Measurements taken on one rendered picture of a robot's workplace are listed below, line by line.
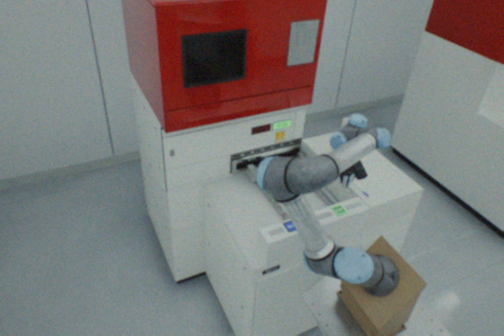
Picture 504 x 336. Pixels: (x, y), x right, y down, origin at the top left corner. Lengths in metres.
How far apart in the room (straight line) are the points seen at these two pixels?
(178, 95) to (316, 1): 0.76
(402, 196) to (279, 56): 0.92
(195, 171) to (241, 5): 0.89
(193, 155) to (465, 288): 2.07
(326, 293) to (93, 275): 1.68
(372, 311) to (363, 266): 0.26
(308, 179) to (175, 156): 0.99
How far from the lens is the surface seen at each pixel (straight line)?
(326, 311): 1.77
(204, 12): 1.74
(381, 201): 2.07
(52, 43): 3.29
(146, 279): 2.88
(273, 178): 1.28
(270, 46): 1.93
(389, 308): 1.65
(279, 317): 2.28
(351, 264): 1.47
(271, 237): 1.78
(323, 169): 1.24
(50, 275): 3.07
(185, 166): 2.12
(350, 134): 1.57
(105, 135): 3.67
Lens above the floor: 2.26
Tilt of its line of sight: 35 degrees down
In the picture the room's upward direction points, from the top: 4 degrees clockwise
